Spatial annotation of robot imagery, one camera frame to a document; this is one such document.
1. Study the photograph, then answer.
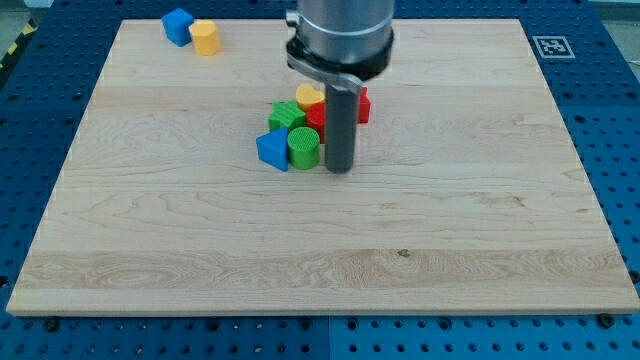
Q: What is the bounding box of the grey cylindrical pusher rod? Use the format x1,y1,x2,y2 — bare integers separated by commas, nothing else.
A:
324,84,359,174

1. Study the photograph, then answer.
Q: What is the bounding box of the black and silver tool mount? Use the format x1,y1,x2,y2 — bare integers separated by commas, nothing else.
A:
285,9,394,92

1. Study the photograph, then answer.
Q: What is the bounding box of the green cylinder block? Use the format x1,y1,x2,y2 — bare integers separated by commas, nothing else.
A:
287,127,320,170

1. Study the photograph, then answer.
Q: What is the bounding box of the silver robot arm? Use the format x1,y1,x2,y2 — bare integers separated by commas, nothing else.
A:
285,0,394,174

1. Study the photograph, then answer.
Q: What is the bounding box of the red block behind rod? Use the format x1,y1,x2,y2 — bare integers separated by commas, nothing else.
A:
358,87,371,124

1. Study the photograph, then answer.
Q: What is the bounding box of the red round block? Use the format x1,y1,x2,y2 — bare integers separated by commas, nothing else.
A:
306,102,326,144

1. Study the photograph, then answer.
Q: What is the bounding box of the yellow heart block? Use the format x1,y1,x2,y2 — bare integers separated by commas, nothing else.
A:
295,83,325,112

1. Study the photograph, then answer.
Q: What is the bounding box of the green star block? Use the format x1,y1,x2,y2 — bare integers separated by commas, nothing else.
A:
268,100,306,131

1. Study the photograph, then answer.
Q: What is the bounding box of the blue triangle block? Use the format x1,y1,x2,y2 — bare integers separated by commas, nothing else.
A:
256,128,288,172

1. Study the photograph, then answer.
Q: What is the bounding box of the yellow hexagon block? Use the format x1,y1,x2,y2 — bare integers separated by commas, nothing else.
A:
189,20,221,56

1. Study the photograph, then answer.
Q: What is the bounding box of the wooden board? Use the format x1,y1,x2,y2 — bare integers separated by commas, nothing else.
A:
7,19,639,317

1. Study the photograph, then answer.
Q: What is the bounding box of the blue cube block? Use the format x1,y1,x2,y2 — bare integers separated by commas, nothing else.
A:
161,8,195,47

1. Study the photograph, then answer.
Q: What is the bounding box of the white fiducial marker tag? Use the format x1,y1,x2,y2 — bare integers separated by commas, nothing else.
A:
532,35,575,59

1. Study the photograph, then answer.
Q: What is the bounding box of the black bolt right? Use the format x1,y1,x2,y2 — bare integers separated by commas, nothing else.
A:
597,313,616,329

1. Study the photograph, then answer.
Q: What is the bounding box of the black bolt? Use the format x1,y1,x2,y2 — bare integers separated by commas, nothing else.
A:
597,313,616,329
42,317,60,333

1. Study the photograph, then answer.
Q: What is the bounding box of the black bolt left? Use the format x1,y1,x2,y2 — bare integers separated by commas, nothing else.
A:
42,317,60,333

